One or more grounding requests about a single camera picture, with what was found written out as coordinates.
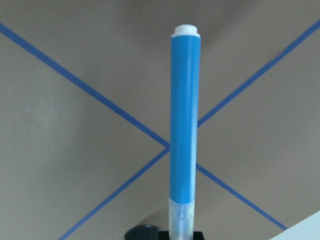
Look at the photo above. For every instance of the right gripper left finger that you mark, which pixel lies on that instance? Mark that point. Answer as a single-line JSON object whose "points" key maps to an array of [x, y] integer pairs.
{"points": [[163, 235]]}

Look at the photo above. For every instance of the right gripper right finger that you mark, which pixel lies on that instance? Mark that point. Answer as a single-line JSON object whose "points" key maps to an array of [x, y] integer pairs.
{"points": [[198, 235]]}

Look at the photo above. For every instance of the blue highlighter pen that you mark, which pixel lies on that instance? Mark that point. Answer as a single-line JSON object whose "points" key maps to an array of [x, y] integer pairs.
{"points": [[185, 70]]}

